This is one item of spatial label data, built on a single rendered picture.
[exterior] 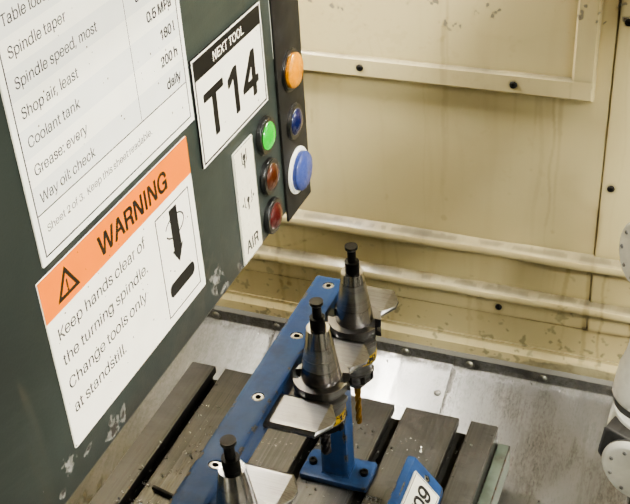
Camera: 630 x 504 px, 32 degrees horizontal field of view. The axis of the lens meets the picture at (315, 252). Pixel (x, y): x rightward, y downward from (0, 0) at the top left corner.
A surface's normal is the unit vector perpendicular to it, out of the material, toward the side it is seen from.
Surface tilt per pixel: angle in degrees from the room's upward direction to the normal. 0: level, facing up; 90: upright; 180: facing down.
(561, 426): 24
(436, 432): 0
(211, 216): 90
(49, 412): 90
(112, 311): 90
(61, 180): 90
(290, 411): 0
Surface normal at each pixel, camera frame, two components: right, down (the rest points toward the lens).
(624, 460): -0.65, 0.45
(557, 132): -0.36, 0.54
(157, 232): 0.93, 0.16
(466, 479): -0.06, -0.83
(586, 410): -0.20, -0.53
